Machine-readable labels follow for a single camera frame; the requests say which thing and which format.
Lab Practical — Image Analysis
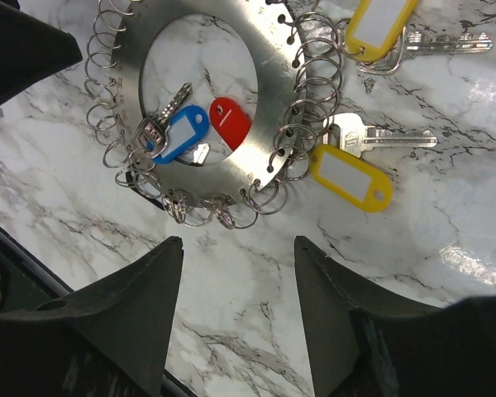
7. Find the blue key tag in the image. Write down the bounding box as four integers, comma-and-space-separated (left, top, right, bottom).
152, 105, 210, 165

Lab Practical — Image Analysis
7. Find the red key tag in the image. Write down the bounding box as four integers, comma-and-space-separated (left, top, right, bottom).
208, 97, 252, 151

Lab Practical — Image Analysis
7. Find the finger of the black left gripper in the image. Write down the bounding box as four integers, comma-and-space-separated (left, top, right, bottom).
0, 1, 83, 106

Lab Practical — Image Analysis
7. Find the yellow key tag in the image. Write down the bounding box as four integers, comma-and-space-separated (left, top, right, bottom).
344, 0, 419, 63
310, 144, 393, 213

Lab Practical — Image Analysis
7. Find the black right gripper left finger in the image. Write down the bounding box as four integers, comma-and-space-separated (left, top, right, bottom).
0, 237, 184, 396

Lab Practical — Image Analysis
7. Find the silver key on yellow tag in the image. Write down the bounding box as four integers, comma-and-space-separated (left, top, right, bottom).
355, 27, 494, 76

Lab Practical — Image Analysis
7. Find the silver key with blue tag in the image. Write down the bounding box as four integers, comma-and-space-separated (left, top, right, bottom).
134, 83, 193, 158

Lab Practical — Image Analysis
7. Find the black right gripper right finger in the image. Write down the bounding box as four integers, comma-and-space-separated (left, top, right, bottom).
294, 236, 496, 396

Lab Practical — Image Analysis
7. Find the black key tag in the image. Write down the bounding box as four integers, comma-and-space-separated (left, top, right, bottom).
125, 170, 162, 203

